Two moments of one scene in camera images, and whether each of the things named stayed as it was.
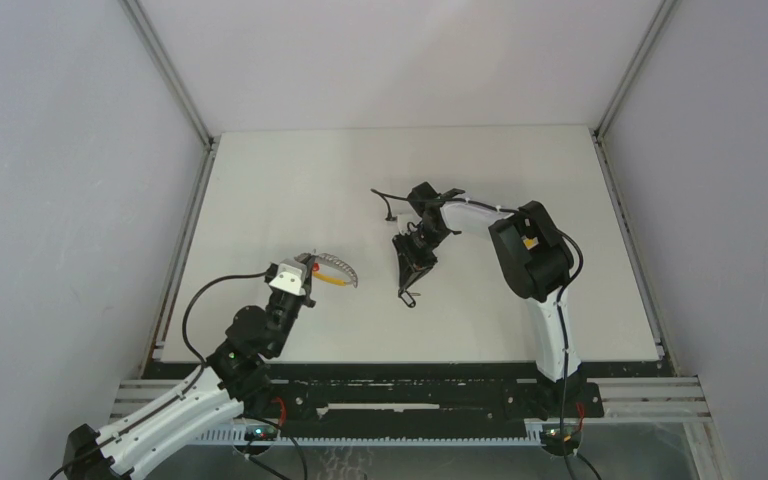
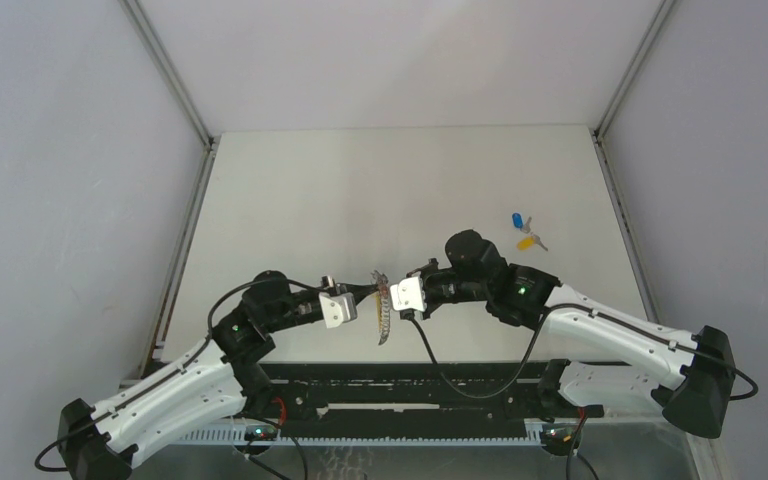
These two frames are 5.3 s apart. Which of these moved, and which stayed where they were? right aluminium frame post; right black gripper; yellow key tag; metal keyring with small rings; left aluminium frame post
Moved: metal keyring with small rings; right black gripper
Stayed: right aluminium frame post; yellow key tag; left aluminium frame post
